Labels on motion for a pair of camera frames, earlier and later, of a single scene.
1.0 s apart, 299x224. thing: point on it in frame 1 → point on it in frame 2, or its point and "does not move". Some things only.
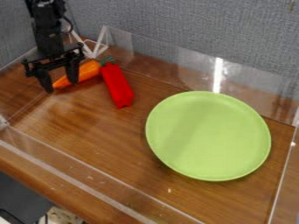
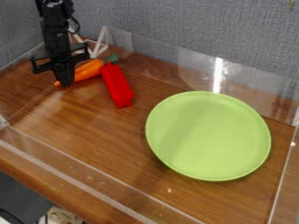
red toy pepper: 116,84 does not move
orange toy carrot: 88,70 does not move
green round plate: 208,136 does not move
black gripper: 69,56 → 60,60
